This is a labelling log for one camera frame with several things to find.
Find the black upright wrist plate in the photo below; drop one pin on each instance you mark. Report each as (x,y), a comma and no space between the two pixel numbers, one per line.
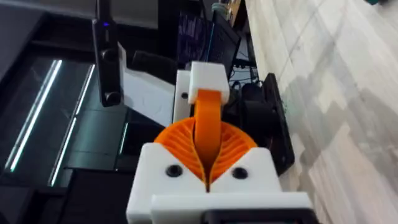
(280,130)

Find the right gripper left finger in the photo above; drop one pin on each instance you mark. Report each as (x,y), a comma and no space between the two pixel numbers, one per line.
(155,174)

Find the dark computer monitor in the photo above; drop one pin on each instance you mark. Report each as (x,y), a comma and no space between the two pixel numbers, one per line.
(225,46)
(192,37)

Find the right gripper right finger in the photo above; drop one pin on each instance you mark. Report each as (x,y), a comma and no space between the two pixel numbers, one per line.
(248,174)

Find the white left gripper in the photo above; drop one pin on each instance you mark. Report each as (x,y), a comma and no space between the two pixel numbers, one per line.
(147,96)

